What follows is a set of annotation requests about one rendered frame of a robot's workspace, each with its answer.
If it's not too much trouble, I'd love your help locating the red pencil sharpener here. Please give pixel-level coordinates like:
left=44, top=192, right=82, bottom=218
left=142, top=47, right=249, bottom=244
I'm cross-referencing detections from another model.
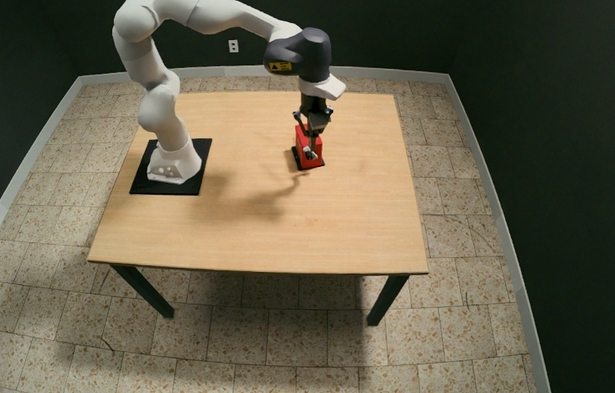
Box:
left=292, top=125, right=325, bottom=170

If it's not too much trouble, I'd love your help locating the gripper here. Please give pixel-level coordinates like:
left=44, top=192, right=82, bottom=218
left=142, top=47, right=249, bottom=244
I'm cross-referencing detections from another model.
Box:
left=292, top=92, right=334, bottom=151

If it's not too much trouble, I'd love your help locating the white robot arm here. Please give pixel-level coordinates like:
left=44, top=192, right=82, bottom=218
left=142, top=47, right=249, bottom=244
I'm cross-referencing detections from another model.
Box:
left=112, top=0, right=346, bottom=185

